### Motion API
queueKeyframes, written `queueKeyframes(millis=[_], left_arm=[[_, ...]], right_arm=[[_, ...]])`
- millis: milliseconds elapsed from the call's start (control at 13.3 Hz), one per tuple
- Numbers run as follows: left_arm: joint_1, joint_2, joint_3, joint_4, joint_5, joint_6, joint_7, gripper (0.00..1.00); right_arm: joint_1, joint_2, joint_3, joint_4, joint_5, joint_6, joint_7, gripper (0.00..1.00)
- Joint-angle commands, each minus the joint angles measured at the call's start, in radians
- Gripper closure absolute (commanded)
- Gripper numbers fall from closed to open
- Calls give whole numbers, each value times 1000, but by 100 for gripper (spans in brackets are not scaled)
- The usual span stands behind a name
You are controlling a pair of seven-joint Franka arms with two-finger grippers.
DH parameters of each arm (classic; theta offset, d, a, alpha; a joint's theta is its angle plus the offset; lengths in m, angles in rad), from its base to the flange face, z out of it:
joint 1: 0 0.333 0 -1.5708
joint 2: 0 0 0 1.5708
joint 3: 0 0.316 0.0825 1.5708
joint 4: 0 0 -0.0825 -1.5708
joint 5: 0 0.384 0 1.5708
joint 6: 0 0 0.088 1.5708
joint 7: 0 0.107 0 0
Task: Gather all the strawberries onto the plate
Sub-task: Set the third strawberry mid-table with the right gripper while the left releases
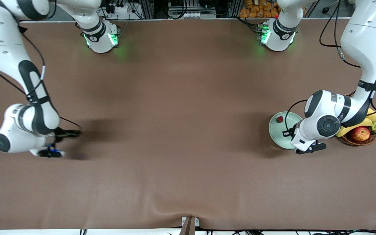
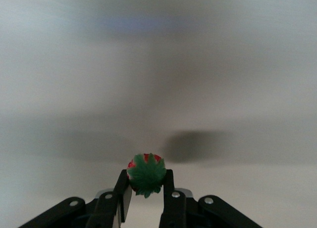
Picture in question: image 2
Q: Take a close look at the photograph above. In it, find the red strawberry green calyx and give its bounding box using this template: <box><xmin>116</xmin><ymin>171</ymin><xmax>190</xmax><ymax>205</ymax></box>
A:
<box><xmin>126</xmin><ymin>152</ymin><xmax>167</xmax><ymax>199</ymax></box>

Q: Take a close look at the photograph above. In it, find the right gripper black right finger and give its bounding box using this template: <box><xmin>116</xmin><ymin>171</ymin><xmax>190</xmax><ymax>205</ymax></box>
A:
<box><xmin>159</xmin><ymin>169</ymin><xmax>187</xmax><ymax>228</ymax></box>

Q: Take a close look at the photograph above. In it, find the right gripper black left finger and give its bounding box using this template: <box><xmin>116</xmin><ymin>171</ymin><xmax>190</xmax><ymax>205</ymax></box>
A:
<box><xmin>86</xmin><ymin>169</ymin><xmax>134</xmax><ymax>228</ymax></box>

